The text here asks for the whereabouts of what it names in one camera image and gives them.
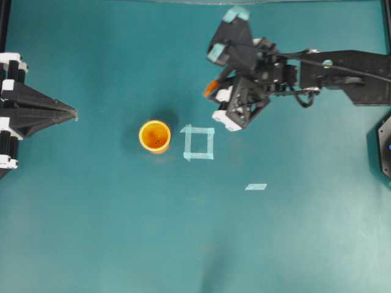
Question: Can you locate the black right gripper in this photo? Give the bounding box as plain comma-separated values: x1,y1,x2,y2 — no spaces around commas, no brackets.
206,5,298,92

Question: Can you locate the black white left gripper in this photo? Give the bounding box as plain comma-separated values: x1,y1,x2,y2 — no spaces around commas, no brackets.
1,52,78,170

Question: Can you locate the orange block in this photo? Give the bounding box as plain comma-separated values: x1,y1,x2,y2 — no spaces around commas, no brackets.
203,80,219,98

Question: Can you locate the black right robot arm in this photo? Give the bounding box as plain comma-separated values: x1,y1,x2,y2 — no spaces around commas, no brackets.
204,6,390,108

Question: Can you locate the orange plastic cup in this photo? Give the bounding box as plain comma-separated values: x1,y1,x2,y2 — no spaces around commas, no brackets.
138,120,172,154

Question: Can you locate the light blue tape square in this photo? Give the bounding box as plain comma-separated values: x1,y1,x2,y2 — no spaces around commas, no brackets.
180,125,215,161

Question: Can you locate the light blue tape strip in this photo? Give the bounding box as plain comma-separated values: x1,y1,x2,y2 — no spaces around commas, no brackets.
245,183,267,191

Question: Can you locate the black white wrist camera mount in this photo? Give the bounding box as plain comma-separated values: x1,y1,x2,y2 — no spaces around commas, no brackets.
210,76,270,131

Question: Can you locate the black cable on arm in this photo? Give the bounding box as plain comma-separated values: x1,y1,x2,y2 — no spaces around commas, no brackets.
291,57,391,108

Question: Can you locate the black frame post left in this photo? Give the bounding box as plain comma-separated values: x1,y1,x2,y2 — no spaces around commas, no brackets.
0,0,12,52

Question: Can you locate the black frame post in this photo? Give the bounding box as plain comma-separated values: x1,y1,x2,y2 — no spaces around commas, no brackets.
0,0,12,52
381,0,391,54

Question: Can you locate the black frame post right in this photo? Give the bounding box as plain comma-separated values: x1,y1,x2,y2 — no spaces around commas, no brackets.
381,0,391,54

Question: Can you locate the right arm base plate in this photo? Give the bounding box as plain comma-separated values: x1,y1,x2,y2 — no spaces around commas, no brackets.
367,113,390,189

